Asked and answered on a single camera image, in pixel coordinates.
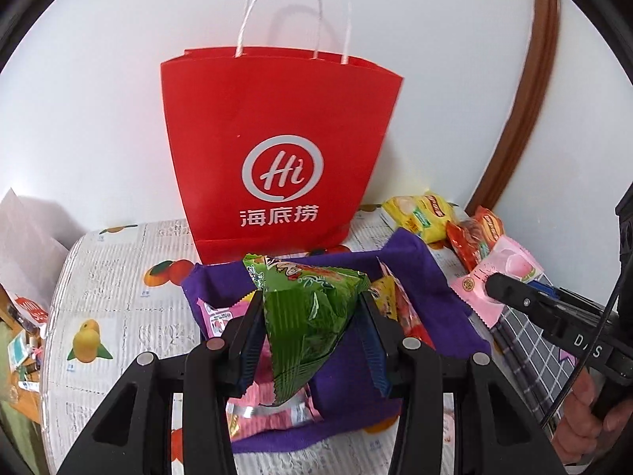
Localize black cable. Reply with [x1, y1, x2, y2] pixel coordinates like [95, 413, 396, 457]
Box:
[539, 262, 629, 429]

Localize pale pink snack packet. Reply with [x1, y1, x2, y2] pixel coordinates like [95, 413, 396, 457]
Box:
[449, 236, 545, 327]

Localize magenta snack packet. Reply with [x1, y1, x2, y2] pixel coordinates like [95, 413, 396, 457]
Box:
[197, 293, 253, 344]

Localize red snack packet gold print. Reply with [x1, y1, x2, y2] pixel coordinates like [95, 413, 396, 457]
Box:
[390, 277, 437, 352]

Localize purple cloth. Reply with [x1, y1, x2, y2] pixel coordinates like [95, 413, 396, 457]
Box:
[180, 230, 493, 453]

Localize orange red chips packet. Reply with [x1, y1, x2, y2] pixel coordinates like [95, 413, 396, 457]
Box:
[446, 206, 505, 270]

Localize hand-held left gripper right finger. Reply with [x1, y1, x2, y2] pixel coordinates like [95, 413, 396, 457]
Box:
[356, 290, 565, 475]

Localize yellow chips packet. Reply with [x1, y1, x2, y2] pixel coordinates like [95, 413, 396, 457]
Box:
[382, 193, 458, 244]

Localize pink red snack packet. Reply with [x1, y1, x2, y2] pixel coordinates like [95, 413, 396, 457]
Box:
[225, 346, 322, 441]

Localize yellow packet black white print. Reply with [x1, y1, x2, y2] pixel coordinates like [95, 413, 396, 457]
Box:
[370, 277, 399, 322]

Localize green snack packet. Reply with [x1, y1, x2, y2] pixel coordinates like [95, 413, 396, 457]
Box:
[242, 253, 371, 407]

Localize small red paper bag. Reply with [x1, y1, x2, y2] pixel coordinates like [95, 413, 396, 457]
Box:
[10, 293, 50, 330]

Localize person's right hand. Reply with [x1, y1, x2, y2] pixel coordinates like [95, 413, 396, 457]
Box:
[553, 370, 633, 464]

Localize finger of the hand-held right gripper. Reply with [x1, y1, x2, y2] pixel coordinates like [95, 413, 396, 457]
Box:
[531, 279, 610, 315]
[485, 272, 569, 340]

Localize grey checked cloth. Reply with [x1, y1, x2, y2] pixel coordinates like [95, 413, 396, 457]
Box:
[489, 302, 589, 436]

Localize brown wooden frame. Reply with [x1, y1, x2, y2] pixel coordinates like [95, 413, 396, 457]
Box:
[467, 0, 562, 213]

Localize fruit print table cover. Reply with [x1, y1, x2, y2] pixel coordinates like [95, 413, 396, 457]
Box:
[42, 208, 559, 475]

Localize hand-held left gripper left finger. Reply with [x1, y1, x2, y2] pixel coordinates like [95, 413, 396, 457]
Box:
[57, 290, 266, 475]

